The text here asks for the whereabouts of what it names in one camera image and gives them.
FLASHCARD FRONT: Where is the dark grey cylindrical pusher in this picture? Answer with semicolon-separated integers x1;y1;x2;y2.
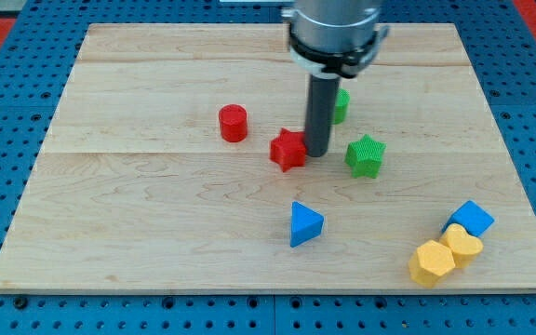
304;75;341;157

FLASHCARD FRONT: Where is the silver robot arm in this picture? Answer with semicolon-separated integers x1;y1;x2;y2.
281;0;388;157

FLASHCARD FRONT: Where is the green cylinder block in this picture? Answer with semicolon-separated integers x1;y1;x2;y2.
333;88;351;125

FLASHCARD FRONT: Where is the yellow hexagon block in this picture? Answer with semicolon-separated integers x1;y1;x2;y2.
408;240;456;288

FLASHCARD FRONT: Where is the blue triangle block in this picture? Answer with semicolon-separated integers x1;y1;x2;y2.
289;202;325;248

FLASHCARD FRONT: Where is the red cylinder block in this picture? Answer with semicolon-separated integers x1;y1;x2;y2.
218;104;248;142

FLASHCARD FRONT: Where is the blue cube block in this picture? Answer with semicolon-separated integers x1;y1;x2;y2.
441;200;495;237

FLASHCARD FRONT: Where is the red star block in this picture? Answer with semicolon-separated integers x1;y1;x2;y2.
270;127;306;172

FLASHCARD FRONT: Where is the green star block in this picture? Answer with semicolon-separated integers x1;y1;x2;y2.
344;135;386;179

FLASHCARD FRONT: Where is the light wooden board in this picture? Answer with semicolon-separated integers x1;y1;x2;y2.
0;23;536;295

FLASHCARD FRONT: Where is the yellow heart block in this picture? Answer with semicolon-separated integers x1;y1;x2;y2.
439;223;484;269

